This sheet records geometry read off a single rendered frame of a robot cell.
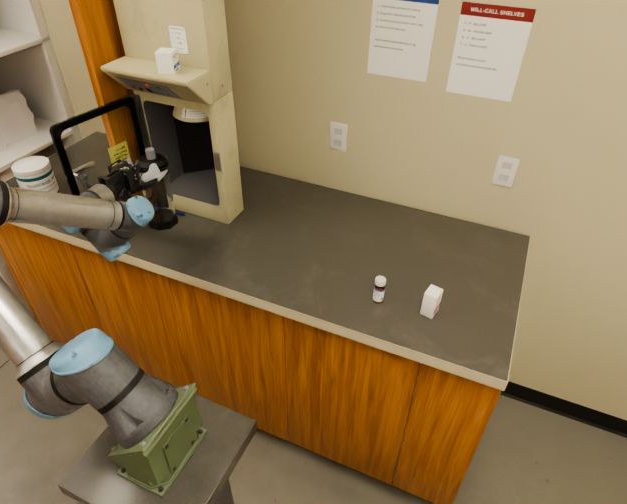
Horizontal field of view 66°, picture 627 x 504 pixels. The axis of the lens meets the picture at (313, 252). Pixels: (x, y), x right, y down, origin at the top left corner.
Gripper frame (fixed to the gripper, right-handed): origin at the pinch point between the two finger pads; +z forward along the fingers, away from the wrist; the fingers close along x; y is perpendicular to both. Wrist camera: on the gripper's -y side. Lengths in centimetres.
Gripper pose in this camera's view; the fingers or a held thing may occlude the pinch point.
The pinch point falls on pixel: (152, 169)
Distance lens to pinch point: 164.4
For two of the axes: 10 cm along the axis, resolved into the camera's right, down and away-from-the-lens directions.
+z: 4.1, -5.6, 7.2
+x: -9.1, -2.6, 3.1
